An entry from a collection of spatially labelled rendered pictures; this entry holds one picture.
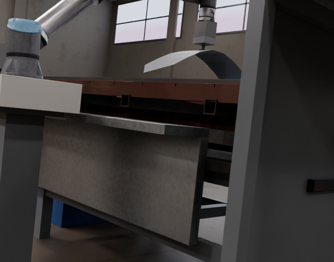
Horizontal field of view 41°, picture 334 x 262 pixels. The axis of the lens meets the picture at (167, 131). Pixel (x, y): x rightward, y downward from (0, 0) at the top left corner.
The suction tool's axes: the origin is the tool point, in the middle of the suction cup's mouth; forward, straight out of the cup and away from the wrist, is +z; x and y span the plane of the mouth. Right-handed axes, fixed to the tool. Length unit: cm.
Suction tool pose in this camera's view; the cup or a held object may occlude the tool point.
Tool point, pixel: (202, 54)
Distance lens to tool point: 206.5
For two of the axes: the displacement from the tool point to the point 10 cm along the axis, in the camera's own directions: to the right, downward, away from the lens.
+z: -1.1, 9.9, 0.3
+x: -8.0, -0.7, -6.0
